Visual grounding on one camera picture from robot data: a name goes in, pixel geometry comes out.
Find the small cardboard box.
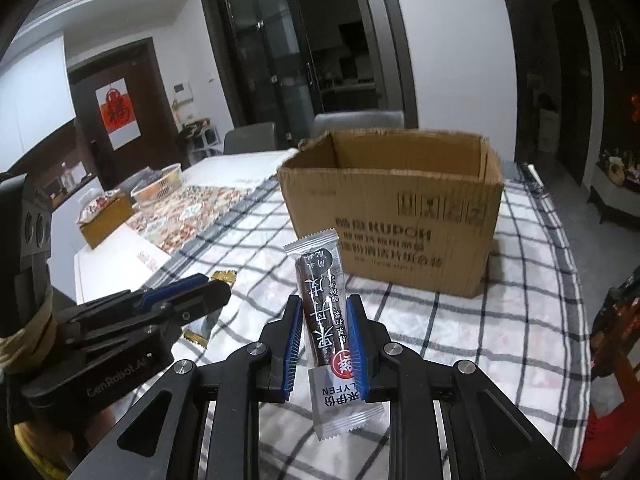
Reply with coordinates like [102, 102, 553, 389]
[77, 190, 136, 250]

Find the checked tablecloth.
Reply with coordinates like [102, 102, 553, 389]
[150, 160, 593, 480]

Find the shoe rack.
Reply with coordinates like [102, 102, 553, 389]
[177, 117, 223, 163]

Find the red print wall poster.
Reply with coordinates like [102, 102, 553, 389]
[95, 79, 140, 151]

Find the dark glass sliding door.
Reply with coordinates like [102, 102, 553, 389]
[200, 0, 418, 138]

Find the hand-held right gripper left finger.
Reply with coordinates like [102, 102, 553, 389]
[67, 294, 307, 480]

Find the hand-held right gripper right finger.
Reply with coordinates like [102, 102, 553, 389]
[346, 294, 583, 480]

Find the person's left hand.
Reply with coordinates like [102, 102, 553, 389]
[14, 402, 119, 480]

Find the red cloth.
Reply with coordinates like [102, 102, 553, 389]
[575, 305, 640, 480]

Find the white low cabinet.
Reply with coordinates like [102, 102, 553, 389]
[585, 147, 640, 231]

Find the gold candy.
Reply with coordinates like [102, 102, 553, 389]
[181, 269, 237, 348]

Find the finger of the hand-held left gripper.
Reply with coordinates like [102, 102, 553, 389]
[65, 279, 232, 349]
[57, 274, 211, 327]

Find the patterned placemat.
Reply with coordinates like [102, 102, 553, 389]
[125, 182, 266, 253]

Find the clear plastic basket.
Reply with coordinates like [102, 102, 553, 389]
[130, 162, 183, 206]

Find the grey dining chair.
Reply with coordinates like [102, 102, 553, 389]
[311, 110, 405, 140]
[222, 121, 277, 156]

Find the brown fruit stick packet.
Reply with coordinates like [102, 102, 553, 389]
[283, 227, 385, 442]

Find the dark wooden door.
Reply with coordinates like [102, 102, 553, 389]
[67, 37, 183, 181]

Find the large cardboard box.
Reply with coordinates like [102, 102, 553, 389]
[276, 129, 505, 300]

